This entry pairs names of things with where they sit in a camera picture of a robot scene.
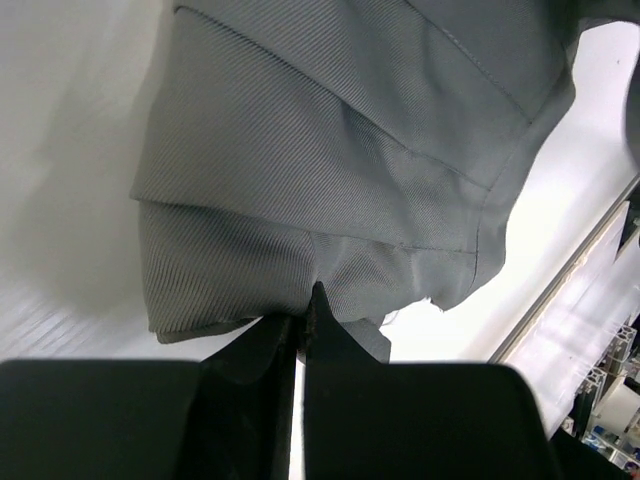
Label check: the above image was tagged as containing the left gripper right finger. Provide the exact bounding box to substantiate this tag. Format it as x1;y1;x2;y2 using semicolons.
303;283;562;480

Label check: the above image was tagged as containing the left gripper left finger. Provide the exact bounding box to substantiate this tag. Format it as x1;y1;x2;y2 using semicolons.
1;316;296;479

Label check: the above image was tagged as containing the grey pleated skirt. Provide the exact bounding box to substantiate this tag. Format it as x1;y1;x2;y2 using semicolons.
132;1;639;360

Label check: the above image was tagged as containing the aluminium table frame rail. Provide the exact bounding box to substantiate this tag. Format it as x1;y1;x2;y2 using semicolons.
488;174;639;363

